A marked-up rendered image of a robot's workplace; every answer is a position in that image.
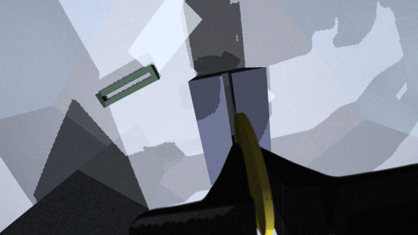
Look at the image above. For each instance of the dark green slotted holder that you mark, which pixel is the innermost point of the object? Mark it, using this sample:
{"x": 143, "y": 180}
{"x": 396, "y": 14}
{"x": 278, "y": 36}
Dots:
{"x": 154, "y": 77}

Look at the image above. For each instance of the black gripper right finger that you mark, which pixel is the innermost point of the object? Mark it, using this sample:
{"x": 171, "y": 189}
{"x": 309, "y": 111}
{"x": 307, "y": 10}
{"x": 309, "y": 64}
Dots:
{"x": 307, "y": 202}

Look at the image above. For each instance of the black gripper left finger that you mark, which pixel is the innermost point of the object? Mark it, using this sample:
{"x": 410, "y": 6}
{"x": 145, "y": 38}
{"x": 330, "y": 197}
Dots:
{"x": 227, "y": 209}

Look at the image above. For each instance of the thin gold coin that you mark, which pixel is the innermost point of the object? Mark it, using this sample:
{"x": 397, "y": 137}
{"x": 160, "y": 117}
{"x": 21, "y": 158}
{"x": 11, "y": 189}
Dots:
{"x": 256, "y": 172}

